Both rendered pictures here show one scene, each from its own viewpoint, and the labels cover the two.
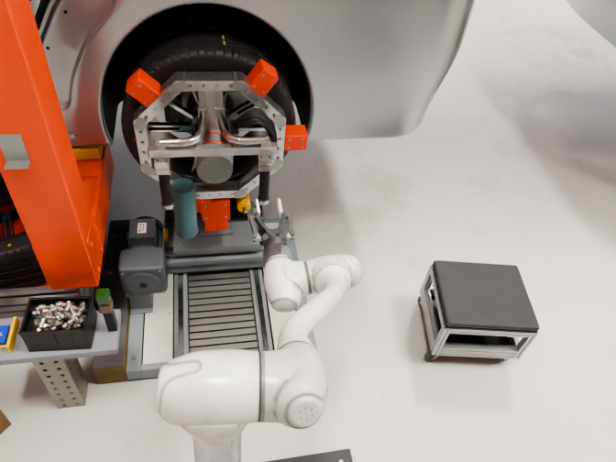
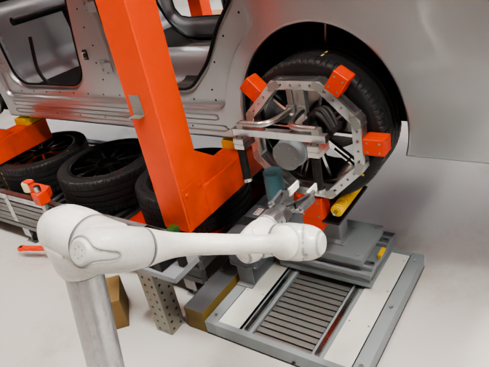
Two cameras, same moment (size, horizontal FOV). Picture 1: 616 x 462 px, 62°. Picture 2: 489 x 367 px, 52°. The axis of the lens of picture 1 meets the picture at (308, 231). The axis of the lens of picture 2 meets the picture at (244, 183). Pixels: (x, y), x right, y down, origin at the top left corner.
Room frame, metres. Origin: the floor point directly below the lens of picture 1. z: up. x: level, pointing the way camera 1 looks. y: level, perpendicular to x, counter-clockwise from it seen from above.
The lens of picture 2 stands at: (0.19, -1.01, 1.74)
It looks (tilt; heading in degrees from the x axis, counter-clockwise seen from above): 28 degrees down; 55
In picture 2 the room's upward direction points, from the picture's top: 12 degrees counter-clockwise
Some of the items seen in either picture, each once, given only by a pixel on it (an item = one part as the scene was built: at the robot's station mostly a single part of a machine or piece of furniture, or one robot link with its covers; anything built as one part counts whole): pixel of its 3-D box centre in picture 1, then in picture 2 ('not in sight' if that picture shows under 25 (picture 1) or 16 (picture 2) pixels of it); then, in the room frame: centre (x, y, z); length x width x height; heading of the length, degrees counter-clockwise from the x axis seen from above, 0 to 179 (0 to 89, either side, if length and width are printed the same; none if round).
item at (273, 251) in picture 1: (277, 258); (271, 223); (1.04, 0.08, 0.83); 0.09 x 0.06 x 0.09; 106
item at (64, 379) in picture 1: (60, 369); (160, 294); (0.88, 0.85, 0.21); 0.10 x 0.10 x 0.42; 16
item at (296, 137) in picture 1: (294, 137); (376, 144); (1.65, 0.10, 0.85); 0.09 x 0.08 x 0.07; 106
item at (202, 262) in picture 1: (216, 236); (337, 249); (1.72, 0.45, 0.13); 0.50 x 0.36 x 0.10; 106
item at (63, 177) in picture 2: not in sight; (111, 174); (1.25, 1.96, 0.39); 0.66 x 0.66 x 0.24
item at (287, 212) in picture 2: (274, 241); (282, 211); (1.11, 0.10, 0.83); 0.09 x 0.08 x 0.07; 16
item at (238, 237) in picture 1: (214, 210); (333, 218); (1.72, 0.45, 0.32); 0.40 x 0.30 x 0.28; 106
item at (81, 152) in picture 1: (83, 144); (239, 140); (1.61, 0.95, 0.71); 0.14 x 0.14 x 0.05; 16
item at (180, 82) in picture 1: (212, 140); (305, 138); (1.56, 0.40, 0.85); 0.54 x 0.07 x 0.54; 106
